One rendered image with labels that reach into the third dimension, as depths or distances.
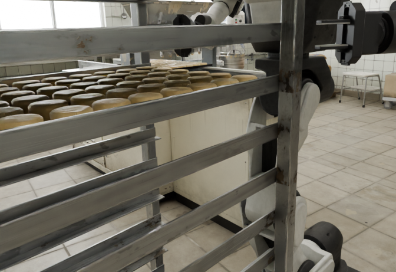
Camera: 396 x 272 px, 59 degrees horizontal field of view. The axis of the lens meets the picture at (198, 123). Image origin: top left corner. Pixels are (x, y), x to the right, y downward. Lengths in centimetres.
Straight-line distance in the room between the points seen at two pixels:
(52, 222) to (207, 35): 30
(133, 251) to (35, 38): 29
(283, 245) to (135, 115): 45
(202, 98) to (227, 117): 134
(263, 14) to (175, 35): 57
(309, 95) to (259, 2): 29
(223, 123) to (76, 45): 154
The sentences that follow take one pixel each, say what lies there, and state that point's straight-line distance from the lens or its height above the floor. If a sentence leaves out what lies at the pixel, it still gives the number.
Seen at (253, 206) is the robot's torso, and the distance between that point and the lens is 111.
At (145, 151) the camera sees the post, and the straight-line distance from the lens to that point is 101.
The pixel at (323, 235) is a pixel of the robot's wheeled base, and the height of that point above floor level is 35.
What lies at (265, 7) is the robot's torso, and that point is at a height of 120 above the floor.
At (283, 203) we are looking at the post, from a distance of 72.
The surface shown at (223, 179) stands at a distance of 199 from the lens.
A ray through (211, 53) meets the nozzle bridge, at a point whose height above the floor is 97.
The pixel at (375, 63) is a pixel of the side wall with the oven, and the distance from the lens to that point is 599.
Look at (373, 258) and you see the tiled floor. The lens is 209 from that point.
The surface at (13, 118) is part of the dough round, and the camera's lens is 43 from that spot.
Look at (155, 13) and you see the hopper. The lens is 222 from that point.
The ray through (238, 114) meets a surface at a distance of 178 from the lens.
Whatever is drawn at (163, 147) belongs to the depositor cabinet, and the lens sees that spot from 228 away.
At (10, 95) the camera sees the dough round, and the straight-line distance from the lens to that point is 60.
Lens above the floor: 115
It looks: 15 degrees down
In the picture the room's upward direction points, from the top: 2 degrees counter-clockwise
